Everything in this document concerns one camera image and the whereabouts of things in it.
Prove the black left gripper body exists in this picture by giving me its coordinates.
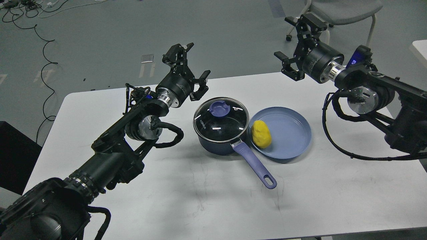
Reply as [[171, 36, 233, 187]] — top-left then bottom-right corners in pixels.
[[156, 72, 194, 108]]

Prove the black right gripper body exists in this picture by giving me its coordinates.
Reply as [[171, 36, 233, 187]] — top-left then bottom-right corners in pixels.
[[302, 42, 344, 84]]

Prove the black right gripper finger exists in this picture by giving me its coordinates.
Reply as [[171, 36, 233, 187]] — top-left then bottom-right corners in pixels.
[[285, 13, 328, 56], [274, 51, 305, 81]]

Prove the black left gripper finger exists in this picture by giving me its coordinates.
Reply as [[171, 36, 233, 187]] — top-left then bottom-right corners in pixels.
[[162, 42, 194, 79], [189, 70, 211, 101]]

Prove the glass pot lid purple knob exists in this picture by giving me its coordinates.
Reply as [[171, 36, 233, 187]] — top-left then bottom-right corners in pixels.
[[193, 97, 250, 143]]

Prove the yellow potato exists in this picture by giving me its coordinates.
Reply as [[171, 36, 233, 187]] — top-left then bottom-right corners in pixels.
[[251, 120, 273, 149]]

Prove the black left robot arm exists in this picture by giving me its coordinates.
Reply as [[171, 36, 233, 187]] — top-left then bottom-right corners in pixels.
[[1, 43, 210, 240]]

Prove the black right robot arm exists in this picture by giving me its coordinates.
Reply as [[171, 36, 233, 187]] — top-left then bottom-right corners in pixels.
[[274, 13, 427, 161]]

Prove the silver floor plate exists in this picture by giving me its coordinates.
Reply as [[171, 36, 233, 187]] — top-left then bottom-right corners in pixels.
[[140, 54, 154, 64]]

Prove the grey office chair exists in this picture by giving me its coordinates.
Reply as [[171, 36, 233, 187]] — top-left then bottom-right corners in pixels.
[[300, 0, 383, 47]]

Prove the blue round plate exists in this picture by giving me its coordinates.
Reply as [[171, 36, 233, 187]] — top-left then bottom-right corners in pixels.
[[248, 106, 312, 161]]

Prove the white table at right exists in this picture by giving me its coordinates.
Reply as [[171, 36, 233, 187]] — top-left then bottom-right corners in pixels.
[[410, 39, 427, 68]]

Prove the black box at left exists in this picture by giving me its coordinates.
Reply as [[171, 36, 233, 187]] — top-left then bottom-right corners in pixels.
[[0, 121, 42, 195]]

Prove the dark blue saucepan purple handle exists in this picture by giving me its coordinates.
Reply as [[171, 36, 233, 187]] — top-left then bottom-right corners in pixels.
[[197, 131, 277, 189]]

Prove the white floor cable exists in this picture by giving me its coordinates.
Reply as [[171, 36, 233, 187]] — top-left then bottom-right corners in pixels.
[[38, 0, 109, 18]]

